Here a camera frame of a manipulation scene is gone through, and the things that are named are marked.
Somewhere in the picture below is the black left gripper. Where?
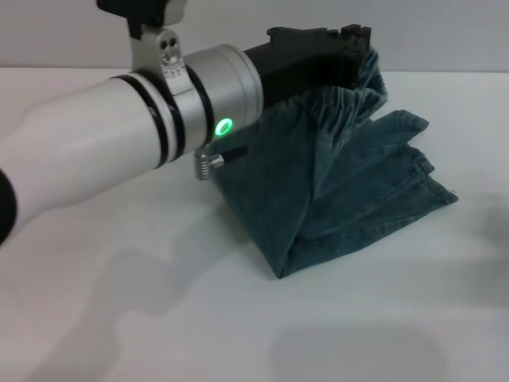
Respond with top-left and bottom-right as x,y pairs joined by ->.
243,24 -> 374,108

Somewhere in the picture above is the blue denim shorts basketball print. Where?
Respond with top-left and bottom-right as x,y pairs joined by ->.
214,45 -> 459,281

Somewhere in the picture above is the left arm cable connector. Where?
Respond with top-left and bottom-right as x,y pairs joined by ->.
193,145 -> 250,181

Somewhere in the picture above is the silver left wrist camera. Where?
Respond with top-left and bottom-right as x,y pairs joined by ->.
95,0 -> 188,41

